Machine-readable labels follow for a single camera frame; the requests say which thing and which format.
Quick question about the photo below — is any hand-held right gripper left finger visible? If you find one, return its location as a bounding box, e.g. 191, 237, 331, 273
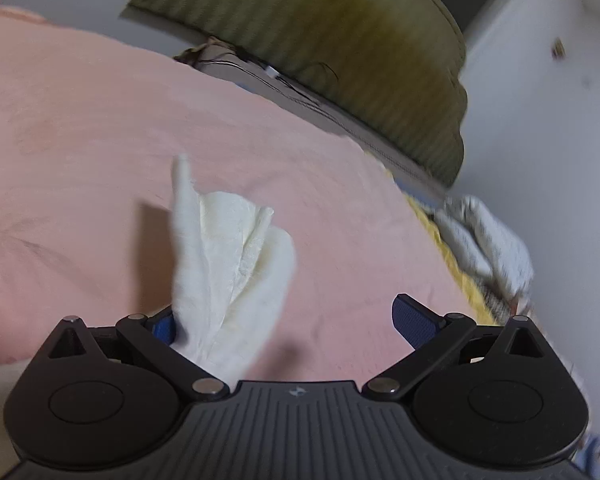
47, 305, 231, 401

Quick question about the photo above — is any white patterned cloth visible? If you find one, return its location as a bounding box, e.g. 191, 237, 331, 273
432, 195, 537, 302

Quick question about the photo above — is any olive green padded headboard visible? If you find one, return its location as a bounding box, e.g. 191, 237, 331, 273
125, 0, 469, 189

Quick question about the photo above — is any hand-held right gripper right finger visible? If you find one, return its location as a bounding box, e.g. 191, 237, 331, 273
362, 294, 553, 402

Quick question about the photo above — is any beige bed sheet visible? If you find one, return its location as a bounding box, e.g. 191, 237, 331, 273
175, 42, 451, 202

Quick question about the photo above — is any yellow blanket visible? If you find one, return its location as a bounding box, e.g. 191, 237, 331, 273
400, 191, 502, 327

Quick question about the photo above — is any pink blanket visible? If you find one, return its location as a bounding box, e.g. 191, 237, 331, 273
0, 4, 498, 397

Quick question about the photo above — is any black cable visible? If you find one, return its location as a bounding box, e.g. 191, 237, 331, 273
195, 57, 342, 107

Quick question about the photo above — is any white towel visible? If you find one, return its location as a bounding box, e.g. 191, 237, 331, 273
170, 154, 297, 384

